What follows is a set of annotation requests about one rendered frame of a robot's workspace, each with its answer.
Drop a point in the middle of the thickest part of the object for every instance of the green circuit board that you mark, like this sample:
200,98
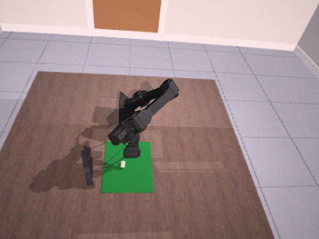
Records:
127,175

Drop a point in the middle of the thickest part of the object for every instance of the dark grey cooling fan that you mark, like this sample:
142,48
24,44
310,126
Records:
86,168

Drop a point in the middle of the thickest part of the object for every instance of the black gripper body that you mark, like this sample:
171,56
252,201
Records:
131,152

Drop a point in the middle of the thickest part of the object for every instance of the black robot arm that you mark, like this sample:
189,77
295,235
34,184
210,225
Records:
136,122

